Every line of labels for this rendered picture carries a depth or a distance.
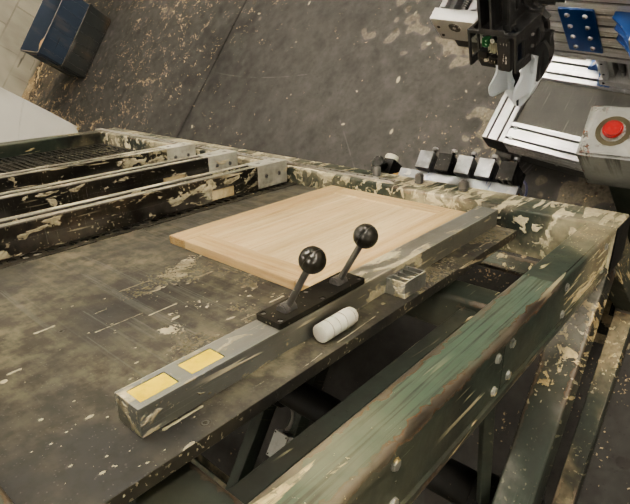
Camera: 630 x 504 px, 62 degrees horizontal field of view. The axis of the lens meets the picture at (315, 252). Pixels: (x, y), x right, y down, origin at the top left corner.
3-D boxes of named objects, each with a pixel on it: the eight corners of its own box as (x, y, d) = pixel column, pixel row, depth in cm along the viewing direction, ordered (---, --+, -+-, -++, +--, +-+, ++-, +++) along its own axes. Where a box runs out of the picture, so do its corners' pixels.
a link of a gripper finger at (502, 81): (482, 118, 80) (479, 63, 73) (504, 96, 82) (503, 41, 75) (501, 122, 78) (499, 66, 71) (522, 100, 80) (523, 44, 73)
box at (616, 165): (658, 144, 121) (654, 107, 107) (642, 192, 121) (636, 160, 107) (602, 139, 129) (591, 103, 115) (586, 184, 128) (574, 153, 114)
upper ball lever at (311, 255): (301, 317, 77) (336, 255, 69) (283, 327, 75) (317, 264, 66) (285, 299, 79) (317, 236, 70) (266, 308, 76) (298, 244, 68)
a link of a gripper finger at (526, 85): (501, 122, 78) (499, 66, 71) (522, 100, 80) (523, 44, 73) (520, 127, 76) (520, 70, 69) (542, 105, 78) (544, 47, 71)
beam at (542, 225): (622, 259, 120) (632, 213, 115) (608, 276, 111) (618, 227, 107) (119, 150, 255) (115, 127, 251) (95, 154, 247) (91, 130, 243)
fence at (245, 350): (496, 225, 124) (498, 209, 123) (142, 439, 58) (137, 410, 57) (476, 221, 128) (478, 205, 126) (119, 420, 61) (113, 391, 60)
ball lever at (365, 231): (350, 290, 86) (387, 232, 77) (336, 298, 83) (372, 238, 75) (335, 274, 87) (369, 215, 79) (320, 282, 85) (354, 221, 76)
